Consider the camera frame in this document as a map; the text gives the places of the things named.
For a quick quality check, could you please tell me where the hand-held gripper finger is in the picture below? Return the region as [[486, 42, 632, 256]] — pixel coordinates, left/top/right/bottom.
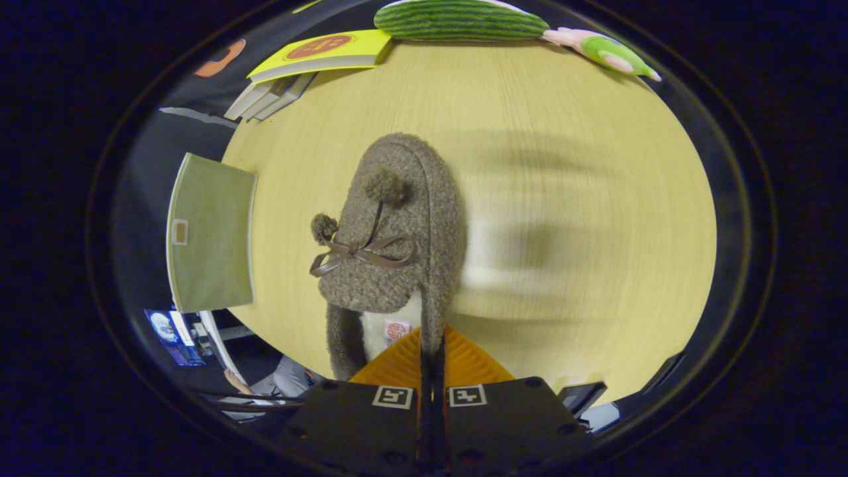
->
[[435, 325, 592, 475], [278, 326, 434, 475]]

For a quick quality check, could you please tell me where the brown fuzzy slipper shoe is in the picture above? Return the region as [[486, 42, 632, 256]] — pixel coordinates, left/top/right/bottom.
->
[[309, 132, 468, 382]]

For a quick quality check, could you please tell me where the pale fabric storage box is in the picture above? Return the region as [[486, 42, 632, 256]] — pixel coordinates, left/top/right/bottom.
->
[[166, 152, 259, 314]]

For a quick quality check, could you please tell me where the white flat box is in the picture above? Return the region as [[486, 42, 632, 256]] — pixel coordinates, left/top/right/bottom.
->
[[197, 310, 240, 380]]

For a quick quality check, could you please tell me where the black flat device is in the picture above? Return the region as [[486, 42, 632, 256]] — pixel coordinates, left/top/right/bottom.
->
[[558, 381, 608, 419]]

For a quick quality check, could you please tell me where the person's grey clothing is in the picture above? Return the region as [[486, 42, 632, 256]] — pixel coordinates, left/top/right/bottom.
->
[[222, 354, 322, 419]]

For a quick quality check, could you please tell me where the blue printed carton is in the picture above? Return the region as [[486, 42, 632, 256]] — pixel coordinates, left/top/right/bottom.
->
[[144, 309, 206, 367]]

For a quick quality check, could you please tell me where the thin blue cover book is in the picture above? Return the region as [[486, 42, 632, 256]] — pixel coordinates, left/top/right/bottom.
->
[[255, 72, 317, 121]]

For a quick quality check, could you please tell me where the thin white book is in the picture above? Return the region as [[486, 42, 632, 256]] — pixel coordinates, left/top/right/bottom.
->
[[240, 76, 295, 121]]

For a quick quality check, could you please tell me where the yellow book with red circle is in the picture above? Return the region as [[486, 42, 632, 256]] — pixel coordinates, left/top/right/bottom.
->
[[246, 29, 393, 85]]

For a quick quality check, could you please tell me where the watermelon slice plush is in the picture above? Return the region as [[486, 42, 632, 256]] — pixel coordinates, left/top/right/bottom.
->
[[374, 0, 551, 42]]

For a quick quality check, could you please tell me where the pink and green plush toy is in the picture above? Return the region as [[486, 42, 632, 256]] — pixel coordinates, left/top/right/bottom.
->
[[542, 26, 663, 83]]

